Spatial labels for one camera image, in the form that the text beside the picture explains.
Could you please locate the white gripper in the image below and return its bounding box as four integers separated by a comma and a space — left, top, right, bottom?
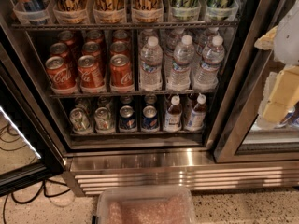
254, 0, 299, 124

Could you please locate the orange tall can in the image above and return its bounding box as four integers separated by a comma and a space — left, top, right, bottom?
53, 0, 88, 24
93, 0, 125, 23
131, 0, 164, 23

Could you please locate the green tall can right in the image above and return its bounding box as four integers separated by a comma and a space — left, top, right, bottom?
202, 0, 241, 21

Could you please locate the green tall can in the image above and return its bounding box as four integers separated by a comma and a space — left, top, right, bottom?
168, 0, 200, 21
202, 0, 241, 21

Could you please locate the green tall can left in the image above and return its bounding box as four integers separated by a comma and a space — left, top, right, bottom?
168, 0, 200, 21

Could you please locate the blue soda can right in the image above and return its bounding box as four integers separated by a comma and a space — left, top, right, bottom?
141, 105, 159, 132

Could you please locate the blue soda can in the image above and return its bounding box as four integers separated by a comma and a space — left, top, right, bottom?
119, 105, 137, 132
141, 105, 159, 132

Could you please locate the front right cola can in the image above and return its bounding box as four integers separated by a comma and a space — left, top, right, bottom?
109, 54, 135, 92

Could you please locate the blue soda can left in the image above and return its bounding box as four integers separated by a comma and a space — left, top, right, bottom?
119, 105, 137, 132

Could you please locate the second row right cola can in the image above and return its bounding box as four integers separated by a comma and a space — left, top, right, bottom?
110, 41, 130, 57

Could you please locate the second row cola can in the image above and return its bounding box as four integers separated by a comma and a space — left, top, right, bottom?
82, 41, 102, 58
110, 41, 130, 57
50, 42, 73, 60

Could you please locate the green soda can right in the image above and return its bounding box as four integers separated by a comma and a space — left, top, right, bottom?
94, 107, 115, 134

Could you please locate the green soda can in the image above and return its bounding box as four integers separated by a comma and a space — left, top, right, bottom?
94, 107, 115, 134
69, 108, 93, 135

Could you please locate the front middle cola can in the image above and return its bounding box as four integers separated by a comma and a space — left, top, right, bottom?
78, 55, 106, 93

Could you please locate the second row middle cola can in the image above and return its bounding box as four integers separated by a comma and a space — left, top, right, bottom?
82, 41, 102, 58

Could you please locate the green soda can left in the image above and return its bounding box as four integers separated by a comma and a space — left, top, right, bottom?
69, 108, 93, 135

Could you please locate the steel fridge base grille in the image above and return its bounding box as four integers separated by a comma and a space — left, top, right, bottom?
64, 148, 299, 196

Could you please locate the front left cola can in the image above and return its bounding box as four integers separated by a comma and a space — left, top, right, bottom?
45, 56, 77, 94

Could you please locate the second row left cola can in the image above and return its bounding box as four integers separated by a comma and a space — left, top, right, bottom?
50, 42, 73, 60

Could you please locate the blue tall can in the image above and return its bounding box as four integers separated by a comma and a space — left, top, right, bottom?
13, 0, 50, 25

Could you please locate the open fridge glass door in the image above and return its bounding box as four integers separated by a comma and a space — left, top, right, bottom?
0, 45, 63, 196

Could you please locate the front right water bottle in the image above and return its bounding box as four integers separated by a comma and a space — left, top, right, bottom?
192, 35, 225, 91

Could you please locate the water bottle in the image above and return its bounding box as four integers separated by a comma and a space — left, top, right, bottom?
192, 35, 225, 91
140, 36, 163, 91
166, 35, 195, 91

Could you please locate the front middle water bottle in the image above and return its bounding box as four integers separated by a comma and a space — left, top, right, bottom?
166, 35, 195, 91

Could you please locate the tea bottle right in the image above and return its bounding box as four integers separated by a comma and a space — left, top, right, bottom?
184, 93, 207, 131

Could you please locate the tea bottle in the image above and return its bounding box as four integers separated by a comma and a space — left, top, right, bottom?
164, 95, 182, 133
184, 93, 207, 131

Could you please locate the tea bottle left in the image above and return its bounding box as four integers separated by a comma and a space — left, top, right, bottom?
164, 95, 182, 133

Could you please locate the front left water bottle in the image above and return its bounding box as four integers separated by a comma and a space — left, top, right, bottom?
140, 36, 163, 91

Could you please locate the clear plastic bin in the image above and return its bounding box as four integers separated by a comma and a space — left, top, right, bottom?
95, 185, 196, 224

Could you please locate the right fridge door frame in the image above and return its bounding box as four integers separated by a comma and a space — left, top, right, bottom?
205, 0, 299, 164

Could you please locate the top wire shelf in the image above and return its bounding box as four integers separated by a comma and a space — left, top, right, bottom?
10, 21, 239, 31

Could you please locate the wire shelf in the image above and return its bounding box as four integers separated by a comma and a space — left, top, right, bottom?
49, 88, 216, 99
10, 21, 239, 31

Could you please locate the middle wire shelf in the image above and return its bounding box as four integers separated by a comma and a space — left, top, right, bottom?
49, 88, 216, 99

